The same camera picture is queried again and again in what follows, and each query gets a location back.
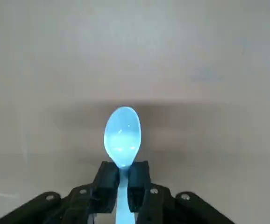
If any blue plastic spoon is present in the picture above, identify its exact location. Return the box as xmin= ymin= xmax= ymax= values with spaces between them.
xmin=103 ymin=106 xmax=142 ymax=224

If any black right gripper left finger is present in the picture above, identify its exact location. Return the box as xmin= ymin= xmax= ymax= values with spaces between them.
xmin=0 ymin=161 xmax=121 ymax=224

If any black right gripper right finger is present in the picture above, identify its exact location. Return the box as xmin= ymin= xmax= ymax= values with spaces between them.
xmin=127 ymin=160 xmax=235 ymax=224

